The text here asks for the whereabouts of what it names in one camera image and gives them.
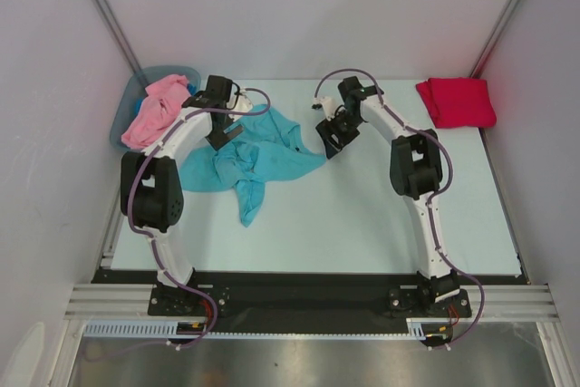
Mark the corner aluminium post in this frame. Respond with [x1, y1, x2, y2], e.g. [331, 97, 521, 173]
[469, 0, 524, 79]
[92, 0, 141, 73]

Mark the folded red t shirt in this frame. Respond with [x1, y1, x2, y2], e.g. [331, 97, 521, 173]
[415, 78, 497, 129]

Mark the turquoise t shirt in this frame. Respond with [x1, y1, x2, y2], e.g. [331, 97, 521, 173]
[179, 104, 326, 227]

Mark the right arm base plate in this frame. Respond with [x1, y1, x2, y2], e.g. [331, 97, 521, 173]
[386, 284, 473, 318]

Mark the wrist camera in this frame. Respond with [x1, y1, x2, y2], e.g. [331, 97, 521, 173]
[227, 88, 254, 113]
[312, 96, 339, 120]

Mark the left corner aluminium post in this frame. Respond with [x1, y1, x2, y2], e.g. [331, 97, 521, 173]
[92, 0, 141, 73]

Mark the right corner aluminium post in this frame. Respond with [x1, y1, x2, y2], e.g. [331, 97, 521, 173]
[469, 0, 524, 79]

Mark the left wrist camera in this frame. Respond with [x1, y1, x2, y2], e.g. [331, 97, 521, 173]
[227, 88, 254, 113]

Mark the aluminium front rail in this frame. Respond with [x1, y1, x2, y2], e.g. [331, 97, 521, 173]
[64, 284, 559, 323]

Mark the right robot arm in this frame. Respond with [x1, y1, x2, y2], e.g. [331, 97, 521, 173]
[313, 76, 450, 281]

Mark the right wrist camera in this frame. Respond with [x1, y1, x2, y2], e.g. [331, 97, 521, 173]
[312, 96, 339, 120]

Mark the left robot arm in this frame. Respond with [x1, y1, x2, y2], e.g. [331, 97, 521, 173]
[120, 75, 252, 314]

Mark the blue plastic basket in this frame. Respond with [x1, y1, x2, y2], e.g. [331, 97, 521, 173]
[109, 65, 201, 152]

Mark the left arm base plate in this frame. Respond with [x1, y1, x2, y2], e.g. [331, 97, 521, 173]
[147, 272, 233, 317]

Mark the left slotted cable duct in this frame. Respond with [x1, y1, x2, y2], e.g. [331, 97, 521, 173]
[84, 320, 206, 339]

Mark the pink t shirt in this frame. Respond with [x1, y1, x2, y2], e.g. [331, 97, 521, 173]
[121, 74, 190, 150]

